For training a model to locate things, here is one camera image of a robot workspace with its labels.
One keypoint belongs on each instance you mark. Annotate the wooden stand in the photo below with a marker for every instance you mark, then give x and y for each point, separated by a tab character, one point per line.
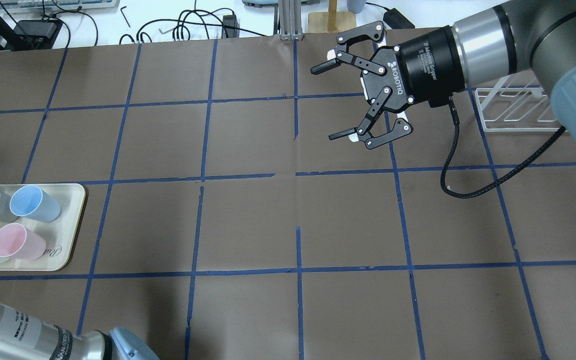
330	21

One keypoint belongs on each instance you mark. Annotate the aluminium frame post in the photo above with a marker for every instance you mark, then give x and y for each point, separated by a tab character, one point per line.
290	20

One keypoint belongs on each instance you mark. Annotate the black power brick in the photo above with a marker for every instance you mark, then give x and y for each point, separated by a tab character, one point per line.
231	27

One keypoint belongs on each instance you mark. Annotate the white wire cup rack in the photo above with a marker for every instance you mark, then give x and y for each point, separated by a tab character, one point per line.
506	110

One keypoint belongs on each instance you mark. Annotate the black power adapter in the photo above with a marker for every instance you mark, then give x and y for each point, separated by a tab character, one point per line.
396	20

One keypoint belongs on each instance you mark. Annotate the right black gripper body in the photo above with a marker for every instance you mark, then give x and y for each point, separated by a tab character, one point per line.
420	67

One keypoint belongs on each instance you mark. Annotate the pink plastic cup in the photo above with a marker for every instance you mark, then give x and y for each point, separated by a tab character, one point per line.
20	243

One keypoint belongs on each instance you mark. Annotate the blue plastic cup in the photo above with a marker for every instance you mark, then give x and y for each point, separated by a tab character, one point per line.
32	202

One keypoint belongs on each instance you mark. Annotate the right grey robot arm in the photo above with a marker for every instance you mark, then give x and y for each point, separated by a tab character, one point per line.
503	40

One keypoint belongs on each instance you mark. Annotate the cream serving tray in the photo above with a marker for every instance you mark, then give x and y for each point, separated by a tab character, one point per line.
59	234

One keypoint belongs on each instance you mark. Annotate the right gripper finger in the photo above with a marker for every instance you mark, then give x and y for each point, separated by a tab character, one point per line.
362	133
341	54

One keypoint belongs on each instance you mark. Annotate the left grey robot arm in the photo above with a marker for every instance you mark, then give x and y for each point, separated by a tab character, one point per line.
25	337

